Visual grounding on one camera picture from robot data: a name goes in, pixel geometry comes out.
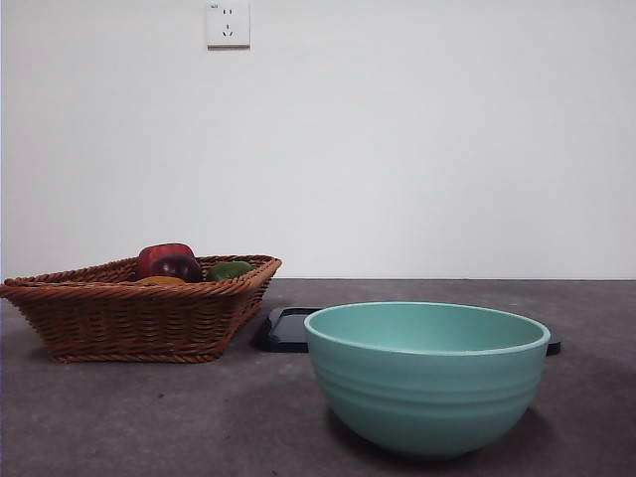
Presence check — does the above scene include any dark purple plum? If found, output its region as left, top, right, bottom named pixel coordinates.
left=150, top=253, right=204, bottom=284

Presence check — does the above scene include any green avocado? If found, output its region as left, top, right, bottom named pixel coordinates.
left=206, top=260, right=254, bottom=283

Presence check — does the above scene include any red apple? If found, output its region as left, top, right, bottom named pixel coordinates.
left=137, top=242, right=200, bottom=279

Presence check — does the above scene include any white wall socket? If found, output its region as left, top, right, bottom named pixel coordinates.
left=206, top=0, right=251, bottom=51

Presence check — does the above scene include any dark green rectangular tray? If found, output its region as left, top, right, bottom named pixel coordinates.
left=252, top=306, right=562, bottom=357

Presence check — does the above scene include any yellow-orange oval fruit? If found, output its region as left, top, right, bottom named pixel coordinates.
left=134, top=275, right=188, bottom=287

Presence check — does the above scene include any brown wicker basket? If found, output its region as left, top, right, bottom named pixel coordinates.
left=0, top=254, right=283, bottom=364

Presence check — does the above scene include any teal ribbed bowl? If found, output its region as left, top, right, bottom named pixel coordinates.
left=303, top=301, right=552, bottom=459

